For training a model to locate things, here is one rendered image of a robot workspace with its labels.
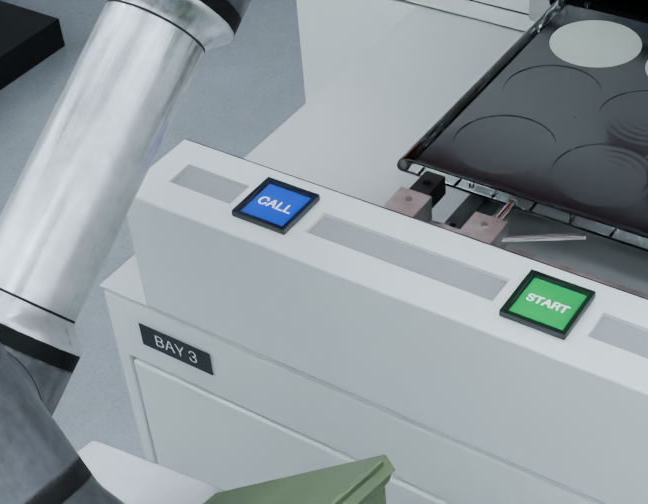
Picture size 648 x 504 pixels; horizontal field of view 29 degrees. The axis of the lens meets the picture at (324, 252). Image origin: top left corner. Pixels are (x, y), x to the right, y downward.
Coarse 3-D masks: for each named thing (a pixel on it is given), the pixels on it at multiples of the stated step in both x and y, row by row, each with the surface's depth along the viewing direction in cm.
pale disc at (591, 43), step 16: (560, 32) 140; (576, 32) 140; (592, 32) 140; (608, 32) 140; (624, 32) 139; (560, 48) 138; (576, 48) 138; (592, 48) 137; (608, 48) 137; (624, 48) 137; (640, 48) 137; (576, 64) 135; (592, 64) 135; (608, 64) 135
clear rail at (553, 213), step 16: (448, 176) 121; (480, 192) 119; (496, 192) 119; (512, 192) 118; (528, 208) 117; (544, 208) 116; (560, 208) 116; (576, 224) 115; (592, 224) 114; (608, 224) 114; (624, 240) 113; (640, 240) 112
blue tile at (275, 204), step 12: (264, 192) 111; (276, 192) 111; (288, 192) 111; (252, 204) 110; (264, 204) 110; (276, 204) 109; (288, 204) 109; (300, 204) 109; (264, 216) 108; (276, 216) 108; (288, 216) 108
